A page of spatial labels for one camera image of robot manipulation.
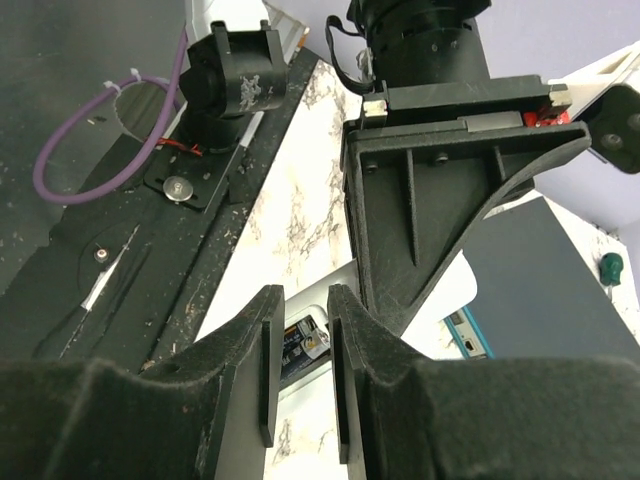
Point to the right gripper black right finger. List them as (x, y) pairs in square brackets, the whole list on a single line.
[(402, 415)]

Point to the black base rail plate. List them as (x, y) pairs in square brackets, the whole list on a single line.
[(130, 277)]

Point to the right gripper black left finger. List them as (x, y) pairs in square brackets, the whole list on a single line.
[(208, 412)]

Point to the white remote control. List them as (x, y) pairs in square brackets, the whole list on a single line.
[(405, 298)]

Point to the green handled screwdriver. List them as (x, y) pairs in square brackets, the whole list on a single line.
[(610, 267)]

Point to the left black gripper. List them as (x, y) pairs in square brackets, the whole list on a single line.
[(422, 188)]

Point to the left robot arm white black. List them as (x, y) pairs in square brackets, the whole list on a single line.
[(414, 43)]

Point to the dark network switch blue front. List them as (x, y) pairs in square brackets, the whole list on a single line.
[(536, 296)]

